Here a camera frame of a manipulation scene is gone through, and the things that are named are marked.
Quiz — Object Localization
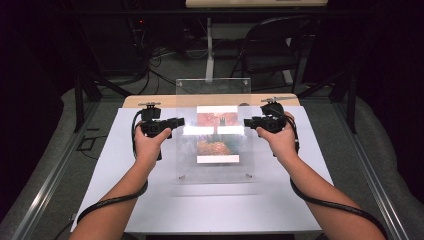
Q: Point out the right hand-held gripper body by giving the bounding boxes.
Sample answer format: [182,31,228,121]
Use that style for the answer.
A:
[260,95,298,135]

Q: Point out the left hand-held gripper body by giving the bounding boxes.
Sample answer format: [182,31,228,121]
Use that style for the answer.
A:
[138,101,170,139]

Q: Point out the clear acrylic photo frame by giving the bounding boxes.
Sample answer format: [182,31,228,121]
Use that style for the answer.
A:
[174,77,256,185]

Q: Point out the person's left hand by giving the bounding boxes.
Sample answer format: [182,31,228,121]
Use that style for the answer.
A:
[134,124,173,165]

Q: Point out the person's right hand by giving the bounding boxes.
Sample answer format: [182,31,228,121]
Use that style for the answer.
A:
[256,111,300,161]

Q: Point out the wooden table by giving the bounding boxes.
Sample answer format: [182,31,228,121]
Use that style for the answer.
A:
[122,93,301,109]

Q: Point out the black folding chair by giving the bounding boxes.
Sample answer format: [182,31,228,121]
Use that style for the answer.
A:
[228,15,318,95]

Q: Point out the white-legged desk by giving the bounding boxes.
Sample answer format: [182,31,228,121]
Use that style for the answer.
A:
[184,0,329,86]

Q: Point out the black metal stand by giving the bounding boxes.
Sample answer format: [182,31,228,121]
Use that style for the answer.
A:
[296,63,360,135]
[71,19,134,134]

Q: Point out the dark computer tower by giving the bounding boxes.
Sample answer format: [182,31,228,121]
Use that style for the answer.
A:
[124,14,153,71]

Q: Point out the white board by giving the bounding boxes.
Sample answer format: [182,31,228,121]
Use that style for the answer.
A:
[70,105,335,234]

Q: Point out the bundle of floor cables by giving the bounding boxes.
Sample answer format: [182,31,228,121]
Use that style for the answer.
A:
[134,44,204,97]

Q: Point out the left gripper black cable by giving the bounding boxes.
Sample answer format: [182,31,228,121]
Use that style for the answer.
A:
[53,109,150,240]

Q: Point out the aluminium rail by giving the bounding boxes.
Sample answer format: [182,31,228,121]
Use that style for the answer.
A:
[332,99,412,240]
[9,99,102,240]

